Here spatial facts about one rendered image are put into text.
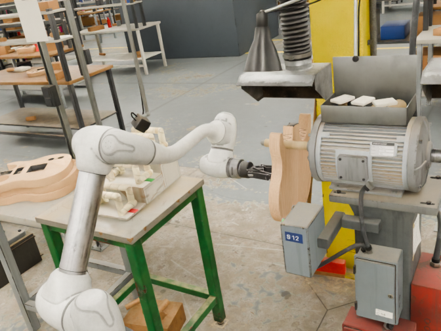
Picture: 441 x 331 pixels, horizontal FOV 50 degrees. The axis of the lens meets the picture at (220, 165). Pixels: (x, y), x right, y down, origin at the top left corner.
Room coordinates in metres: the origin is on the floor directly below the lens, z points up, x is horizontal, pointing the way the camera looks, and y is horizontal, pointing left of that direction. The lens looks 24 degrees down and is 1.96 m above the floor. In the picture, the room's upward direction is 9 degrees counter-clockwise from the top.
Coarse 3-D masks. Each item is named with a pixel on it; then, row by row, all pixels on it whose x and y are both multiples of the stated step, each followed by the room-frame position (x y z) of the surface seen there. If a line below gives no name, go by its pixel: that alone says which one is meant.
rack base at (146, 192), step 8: (120, 176) 2.20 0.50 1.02; (128, 176) 2.18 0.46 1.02; (152, 176) 2.14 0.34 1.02; (160, 176) 2.14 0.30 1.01; (128, 184) 2.09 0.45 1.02; (144, 184) 2.06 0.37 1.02; (152, 184) 2.08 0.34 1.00; (160, 184) 2.13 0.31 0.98; (120, 192) 2.10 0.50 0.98; (136, 192) 2.04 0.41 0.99; (144, 192) 2.02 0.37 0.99; (152, 192) 2.07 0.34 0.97; (160, 192) 2.12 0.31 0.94; (136, 200) 2.05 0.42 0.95; (144, 200) 2.02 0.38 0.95
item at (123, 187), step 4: (104, 184) 2.07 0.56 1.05; (108, 184) 2.06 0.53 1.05; (112, 184) 2.05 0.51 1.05; (116, 184) 2.04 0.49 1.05; (120, 184) 2.04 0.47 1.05; (124, 184) 2.04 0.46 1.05; (108, 188) 2.06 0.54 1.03; (112, 188) 2.05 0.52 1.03; (116, 188) 2.03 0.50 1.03; (120, 188) 2.02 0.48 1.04; (124, 188) 2.01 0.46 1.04; (128, 188) 2.00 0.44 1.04
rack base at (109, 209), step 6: (102, 204) 2.08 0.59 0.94; (108, 204) 2.07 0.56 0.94; (114, 204) 2.06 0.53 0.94; (138, 204) 2.02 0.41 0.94; (144, 204) 2.01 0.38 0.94; (102, 210) 2.02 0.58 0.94; (108, 210) 2.01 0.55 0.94; (114, 210) 2.00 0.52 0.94; (138, 210) 1.97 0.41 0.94; (102, 216) 1.97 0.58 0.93; (108, 216) 1.95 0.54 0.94; (114, 216) 1.94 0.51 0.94; (120, 216) 1.93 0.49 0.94; (126, 216) 1.92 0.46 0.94; (132, 216) 1.92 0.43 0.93
